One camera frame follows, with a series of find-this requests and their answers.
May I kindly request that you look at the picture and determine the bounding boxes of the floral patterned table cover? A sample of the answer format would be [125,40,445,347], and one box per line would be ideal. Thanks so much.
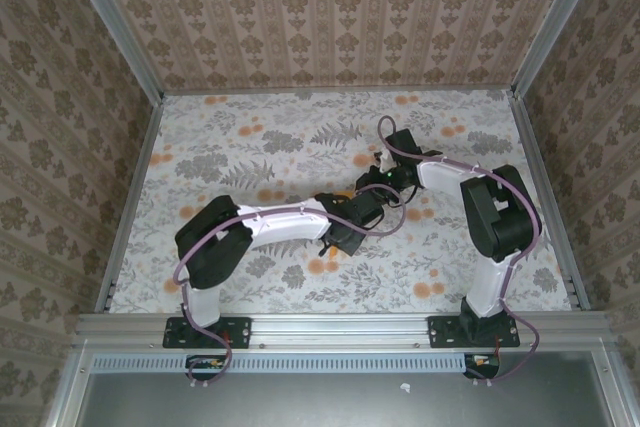
[107,91,574,316]

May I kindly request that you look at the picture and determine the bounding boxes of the grey metal panel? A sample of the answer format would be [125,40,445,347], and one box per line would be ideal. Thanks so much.
[74,370,619,427]

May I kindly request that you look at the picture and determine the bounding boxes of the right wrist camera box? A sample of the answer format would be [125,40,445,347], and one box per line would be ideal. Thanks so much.
[377,129,417,172]

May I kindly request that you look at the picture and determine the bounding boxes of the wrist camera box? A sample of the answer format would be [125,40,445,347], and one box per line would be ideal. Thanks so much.
[377,129,417,172]
[349,194,385,227]

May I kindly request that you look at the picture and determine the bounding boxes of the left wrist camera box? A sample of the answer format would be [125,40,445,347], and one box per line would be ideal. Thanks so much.
[349,194,385,227]

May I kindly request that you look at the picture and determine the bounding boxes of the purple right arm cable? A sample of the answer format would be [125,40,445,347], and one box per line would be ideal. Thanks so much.
[377,115,544,388]

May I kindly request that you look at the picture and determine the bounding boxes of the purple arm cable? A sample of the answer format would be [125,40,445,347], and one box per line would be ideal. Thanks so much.
[377,115,544,388]
[172,184,407,391]

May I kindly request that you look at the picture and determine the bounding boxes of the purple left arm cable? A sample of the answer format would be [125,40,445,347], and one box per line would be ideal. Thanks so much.
[172,184,407,391]

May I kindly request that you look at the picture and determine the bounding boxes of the aluminium mounting rail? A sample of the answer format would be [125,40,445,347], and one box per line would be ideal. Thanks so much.
[74,311,614,351]

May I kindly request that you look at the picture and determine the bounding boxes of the grey slotted cable duct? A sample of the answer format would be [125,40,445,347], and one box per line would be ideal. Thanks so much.
[92,352,501,373]

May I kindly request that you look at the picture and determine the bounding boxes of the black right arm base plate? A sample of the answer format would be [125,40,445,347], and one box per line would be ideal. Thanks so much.
[428,315,521,350]

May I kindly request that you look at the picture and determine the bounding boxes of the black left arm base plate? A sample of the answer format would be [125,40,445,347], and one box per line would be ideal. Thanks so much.
[163,315,252,350]

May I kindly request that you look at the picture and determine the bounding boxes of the aluminium side rail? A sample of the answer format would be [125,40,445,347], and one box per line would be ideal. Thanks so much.
[509,91,591,312]
[94,94,166,313]

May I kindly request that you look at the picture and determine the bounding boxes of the black connector with wires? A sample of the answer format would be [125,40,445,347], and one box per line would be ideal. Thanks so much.
[185,354,227,373]
[463,352,501,373]

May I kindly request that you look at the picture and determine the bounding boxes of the aluminium corner post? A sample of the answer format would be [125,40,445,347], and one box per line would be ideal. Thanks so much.
[509,0,611,98]
[57,0,166,103]

